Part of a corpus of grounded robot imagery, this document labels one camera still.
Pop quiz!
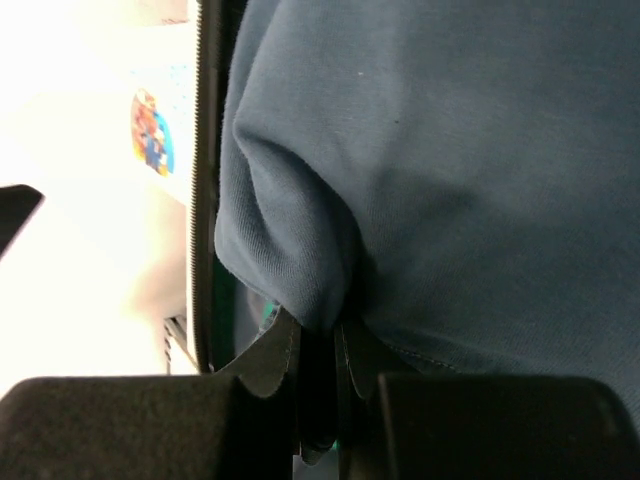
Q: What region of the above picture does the dark blue open suitcase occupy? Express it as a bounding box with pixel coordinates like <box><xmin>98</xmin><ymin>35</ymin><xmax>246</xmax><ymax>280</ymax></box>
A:
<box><xmin>189</xmin><ymin>1</ymin><xmax>246</xmax><ymax>374</ymax></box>

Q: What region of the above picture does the grey blue shirt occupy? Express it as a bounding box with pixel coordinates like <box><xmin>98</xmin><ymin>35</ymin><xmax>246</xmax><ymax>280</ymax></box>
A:
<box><xmin>215</xmin><ymin>1</ymin><xmax>639</xmax><ymax>396</ymax></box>

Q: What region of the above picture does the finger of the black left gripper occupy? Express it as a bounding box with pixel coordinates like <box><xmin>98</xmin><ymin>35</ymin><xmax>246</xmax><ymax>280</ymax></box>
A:
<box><xmin>0</xmin><ymin>184</ymin><xmax>44</xmax><ymax>255</ymax></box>

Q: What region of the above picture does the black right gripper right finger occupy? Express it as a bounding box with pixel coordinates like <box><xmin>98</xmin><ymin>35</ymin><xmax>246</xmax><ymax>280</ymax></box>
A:
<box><xmin>332</xmin><ymin>319</ymin><xmax>640</xmax><ymax>480</ymax></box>

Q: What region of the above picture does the green enterprise shirt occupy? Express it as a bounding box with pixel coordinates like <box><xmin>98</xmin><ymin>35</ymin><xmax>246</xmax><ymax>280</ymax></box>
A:
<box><xmin>210</xmin><ymin>260</ymin><xmax>278</xmax><ymax>370</ymax></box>

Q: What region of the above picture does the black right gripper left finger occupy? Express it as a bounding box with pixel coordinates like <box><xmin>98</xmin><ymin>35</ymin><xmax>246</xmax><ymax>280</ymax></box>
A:
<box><xmin>0</xmin><ymin>304</ymin><xmax>304</xmax><ymax>480</ymax></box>

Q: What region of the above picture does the first aid cartoon box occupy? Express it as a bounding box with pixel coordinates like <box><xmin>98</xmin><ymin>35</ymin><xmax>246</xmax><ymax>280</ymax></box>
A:
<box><xmin>128</xmin><ymin>63</ymin><xmax>194</xmax><ymax>205</ymax></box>

